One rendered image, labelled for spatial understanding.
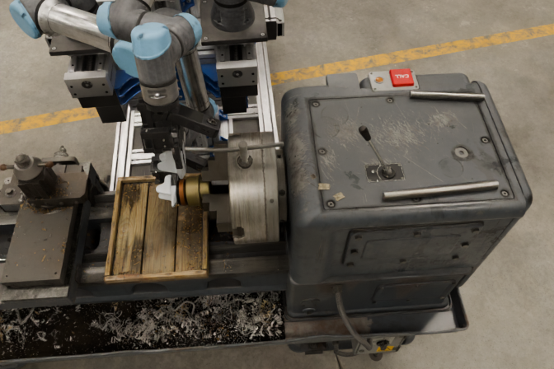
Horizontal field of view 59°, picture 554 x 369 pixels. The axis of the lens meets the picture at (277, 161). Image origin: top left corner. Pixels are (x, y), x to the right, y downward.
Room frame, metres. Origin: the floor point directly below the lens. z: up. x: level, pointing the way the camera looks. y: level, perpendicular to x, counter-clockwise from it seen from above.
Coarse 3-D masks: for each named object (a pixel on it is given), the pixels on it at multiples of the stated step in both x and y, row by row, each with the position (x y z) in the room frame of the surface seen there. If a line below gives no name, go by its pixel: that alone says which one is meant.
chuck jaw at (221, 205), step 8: (208, 200) 0.68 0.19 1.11; (216, 200) 0.68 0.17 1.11; (224, 200) 0.68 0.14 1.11; (208, 208) 0.67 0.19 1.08; (216, 208) 0.65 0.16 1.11; (224, 208) 0.65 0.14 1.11; (216, 216) 0.64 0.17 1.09; (224, 216) 0.63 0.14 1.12; (224, 224) 0.60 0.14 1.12; (232, 232) 0.59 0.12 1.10; (240, 232) 0.59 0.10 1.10
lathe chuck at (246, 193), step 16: (256, 160) 0.73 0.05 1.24; (240, 176) 0.68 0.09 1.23; (256, 176) 0.68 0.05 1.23; (240, 192) 0.65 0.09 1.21; (256, 192) 0.65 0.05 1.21; (240, 208) 0.62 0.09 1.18; (256, 208) 0.62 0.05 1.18; (240, 224) 0.59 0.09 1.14; (256, 224) 0.60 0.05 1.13; (240, 240) 0.58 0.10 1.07; (256, 240) 0.59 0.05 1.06
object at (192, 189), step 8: (200, 176) 0.77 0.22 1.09; (176, 184) 0.73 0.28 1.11; (184, 184) 0.73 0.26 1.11; (192, 184) 0.73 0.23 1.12; (200, 184) 0.73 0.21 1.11; (208, 184) 0.73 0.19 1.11; (176, 192) 0.71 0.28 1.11; (184, 192) 0.71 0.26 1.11; (192, 192) 0.71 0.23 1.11; (200, 192) 0.71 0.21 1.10; (208, 192) 0.71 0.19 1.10; (184, 200) 0.69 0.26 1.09; (192, 200) 0.69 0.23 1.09; (200, 200) 0.70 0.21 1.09
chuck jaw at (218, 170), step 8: (232, 136) 0.84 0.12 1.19; (216, 144) 0.81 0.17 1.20; (224, 144) 0.81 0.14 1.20; (216, 152) 0.79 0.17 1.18; (224, 152) 0.79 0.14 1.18; (208, 160) 0.78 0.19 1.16; (216, 160) 0.78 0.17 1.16; (224, 160) 0.78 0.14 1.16; (208, 168) 0.78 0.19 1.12; (216, 168) 0.76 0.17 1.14; (224, 168) 0.76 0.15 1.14; (208, 176) 0.75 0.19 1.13; (216, 176) 0.75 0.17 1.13; (224, 176) 0.75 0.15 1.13
